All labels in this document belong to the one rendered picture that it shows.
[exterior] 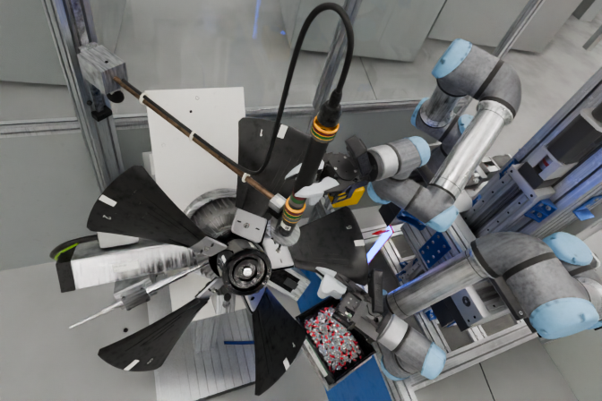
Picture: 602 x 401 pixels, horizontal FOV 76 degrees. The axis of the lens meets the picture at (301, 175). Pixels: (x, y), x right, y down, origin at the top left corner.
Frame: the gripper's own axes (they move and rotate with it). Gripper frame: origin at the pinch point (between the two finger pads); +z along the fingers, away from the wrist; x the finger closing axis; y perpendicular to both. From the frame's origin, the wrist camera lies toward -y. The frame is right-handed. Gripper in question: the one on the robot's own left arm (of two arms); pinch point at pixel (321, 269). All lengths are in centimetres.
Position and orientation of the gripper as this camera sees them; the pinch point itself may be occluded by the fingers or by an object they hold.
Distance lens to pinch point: 102.2
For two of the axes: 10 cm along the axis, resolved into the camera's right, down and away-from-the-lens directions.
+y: -5.7, 6.3, -5.3
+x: -1.6, 5.5, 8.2
